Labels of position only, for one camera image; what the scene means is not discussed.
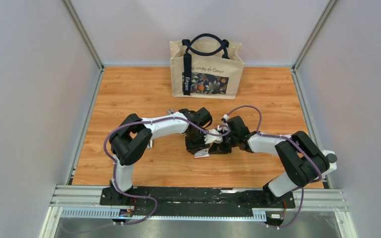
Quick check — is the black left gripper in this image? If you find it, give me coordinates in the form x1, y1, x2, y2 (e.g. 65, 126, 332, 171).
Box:
186, 130, 210, 156

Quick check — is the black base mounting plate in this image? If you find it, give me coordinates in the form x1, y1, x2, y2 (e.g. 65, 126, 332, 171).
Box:
100, 186, 295, 217

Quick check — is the grey and black stapler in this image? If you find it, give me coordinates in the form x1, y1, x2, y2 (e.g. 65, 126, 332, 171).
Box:
167, 109, 175, 115

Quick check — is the aluminium frame rail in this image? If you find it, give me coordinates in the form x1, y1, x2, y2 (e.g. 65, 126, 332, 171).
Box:
50, 185, 349, 222

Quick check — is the white box with black knob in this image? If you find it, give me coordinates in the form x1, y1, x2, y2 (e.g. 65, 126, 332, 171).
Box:
322, 150, 337, 177

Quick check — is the small grey-green stapler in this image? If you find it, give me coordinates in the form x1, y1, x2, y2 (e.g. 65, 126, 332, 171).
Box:
147, 140, 153, 149

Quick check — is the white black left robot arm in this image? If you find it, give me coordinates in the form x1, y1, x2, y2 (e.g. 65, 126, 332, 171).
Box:
105, 107, 212, 206

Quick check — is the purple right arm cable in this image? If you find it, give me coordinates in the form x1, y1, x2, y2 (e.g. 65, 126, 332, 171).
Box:
225, 105, 323, 229

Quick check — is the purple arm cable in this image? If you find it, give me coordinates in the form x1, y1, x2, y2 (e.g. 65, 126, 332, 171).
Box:
225, 105, 323, 229
103, 117, 232, 227

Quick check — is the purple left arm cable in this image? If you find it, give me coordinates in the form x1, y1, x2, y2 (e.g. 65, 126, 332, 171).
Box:
103, 117, 232, 227

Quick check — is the beige floral tote bag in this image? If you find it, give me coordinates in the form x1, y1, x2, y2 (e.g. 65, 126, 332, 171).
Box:
170, 33, 245, 99

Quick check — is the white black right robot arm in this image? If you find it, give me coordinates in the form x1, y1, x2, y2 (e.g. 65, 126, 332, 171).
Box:
204, 117, 337, 208

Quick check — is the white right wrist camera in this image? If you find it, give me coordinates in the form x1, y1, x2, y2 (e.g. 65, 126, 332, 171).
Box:
221, 114, 231, 131

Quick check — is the red white staple box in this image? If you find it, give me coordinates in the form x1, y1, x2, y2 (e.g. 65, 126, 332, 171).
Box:
194, 148, 210, 159

